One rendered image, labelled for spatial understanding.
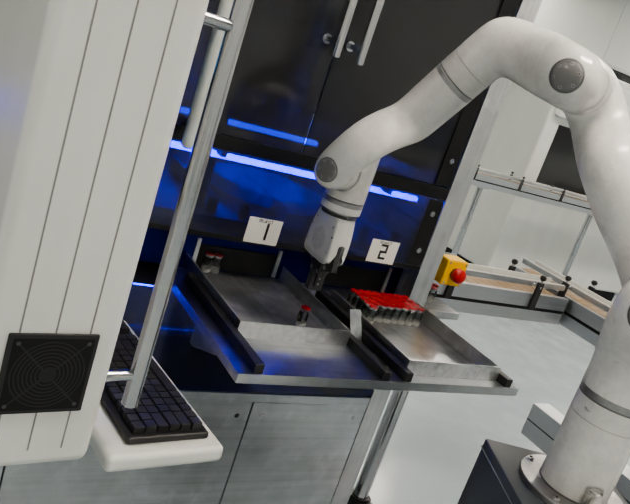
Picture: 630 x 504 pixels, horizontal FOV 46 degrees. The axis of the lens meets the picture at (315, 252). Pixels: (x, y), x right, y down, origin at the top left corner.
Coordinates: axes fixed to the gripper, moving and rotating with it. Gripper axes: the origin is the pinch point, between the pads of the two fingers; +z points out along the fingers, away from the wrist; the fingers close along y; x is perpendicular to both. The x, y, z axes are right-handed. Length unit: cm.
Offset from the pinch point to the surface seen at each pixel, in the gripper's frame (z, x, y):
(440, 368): 8.5, 24.4, 18.9
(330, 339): 9.7, 3.4, 7.5
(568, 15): -145, 520, -475
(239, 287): 11.1, -6.8, -17.7
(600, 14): -160, 563, -475
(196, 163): -27, -46, 32
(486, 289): 7, 80, -29
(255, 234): -1.7, -6.5, -18.7
